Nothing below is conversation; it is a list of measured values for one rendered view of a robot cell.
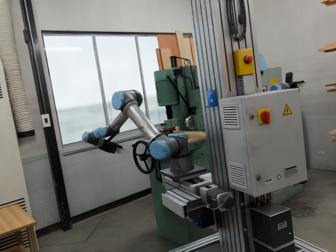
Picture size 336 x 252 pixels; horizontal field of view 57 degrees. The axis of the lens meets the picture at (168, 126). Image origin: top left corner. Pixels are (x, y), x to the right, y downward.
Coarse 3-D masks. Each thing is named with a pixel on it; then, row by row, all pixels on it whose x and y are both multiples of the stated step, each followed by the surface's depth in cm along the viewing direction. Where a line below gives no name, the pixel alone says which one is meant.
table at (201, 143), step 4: (196, 140) 242; (200, 140) 243; (204, 140) 246; (188, 144) 235; (192, 144) 237; (196, 144) 239; (200, 144) 243; (204, 144) 245; (192, 148) 237; (196, 148) 240
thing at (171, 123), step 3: (165, 120) 270; (168, 120) 267; (171, 120) 269; (174, 120) 272; (177, 120) 274; (168, 123) 267; (171, 123) 269; (174, 123) 271; (177, 123) 274; (165, 126) 271; (168, 126) 268; (171, 126) 269; (174, 126) 272
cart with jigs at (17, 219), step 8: (0, 208) 264; (8, 208) 261; (16, 208) 258; (0, 216) 243; (8, 216) 240; (16, 216) 237; (24, 216) 234; (0, 224) 224; (8, 224) 222; (16, 224) 220; (24, 224) 217; (32, 224) 219; (0, 232) 209; (8, 232) 210; (16, 232) 266; (32, 232) 221; (16, 240) 268; (32, 240) 221; (8, 248) 264; (16, 248) 258; (24, 248) 260; (32, 248) 221
